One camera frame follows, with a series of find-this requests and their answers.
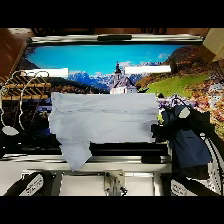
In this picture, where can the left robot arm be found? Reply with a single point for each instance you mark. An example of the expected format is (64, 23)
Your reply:
(31, 184)

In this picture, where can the silver frame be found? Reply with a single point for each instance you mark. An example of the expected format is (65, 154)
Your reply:
(114, 181)

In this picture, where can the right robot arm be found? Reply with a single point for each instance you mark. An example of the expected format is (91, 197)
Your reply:
(200, 121)

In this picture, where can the pale grey shirt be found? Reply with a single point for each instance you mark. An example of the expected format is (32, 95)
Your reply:
(103, 116)

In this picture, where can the brown cardboard box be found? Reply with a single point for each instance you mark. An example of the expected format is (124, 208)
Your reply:
(214, 43)

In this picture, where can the brown clothes hanger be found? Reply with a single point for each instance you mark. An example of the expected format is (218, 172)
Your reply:
(25, 97)
(26, 85)

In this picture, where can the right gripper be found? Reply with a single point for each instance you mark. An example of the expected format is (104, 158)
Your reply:
(160, 132)

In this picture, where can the navy blue garment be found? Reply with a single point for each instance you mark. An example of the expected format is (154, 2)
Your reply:
(190, 148)

